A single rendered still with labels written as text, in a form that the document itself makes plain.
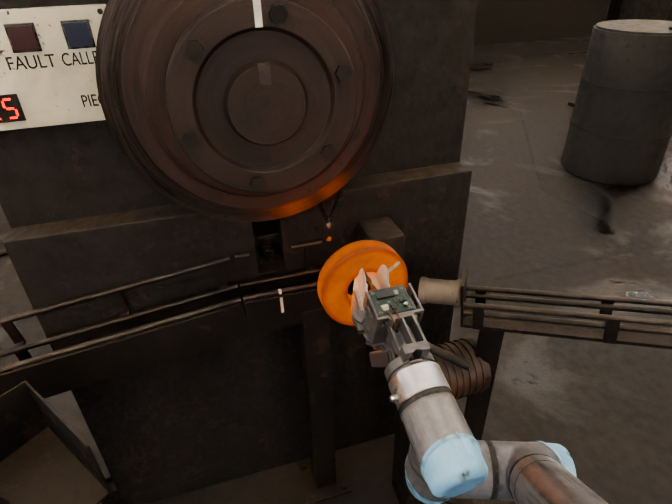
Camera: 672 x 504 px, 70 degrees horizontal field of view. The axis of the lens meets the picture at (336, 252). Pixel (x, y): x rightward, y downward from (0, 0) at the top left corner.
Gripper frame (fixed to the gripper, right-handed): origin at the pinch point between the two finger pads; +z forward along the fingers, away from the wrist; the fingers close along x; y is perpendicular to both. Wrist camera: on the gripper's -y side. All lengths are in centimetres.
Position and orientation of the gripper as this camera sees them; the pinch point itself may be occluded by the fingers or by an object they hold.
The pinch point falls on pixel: (363, 274)
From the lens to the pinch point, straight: 80.6
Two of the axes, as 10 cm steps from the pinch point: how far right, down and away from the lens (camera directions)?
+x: -9.6, 1.6, -2.4
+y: 0.7, -6.8, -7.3
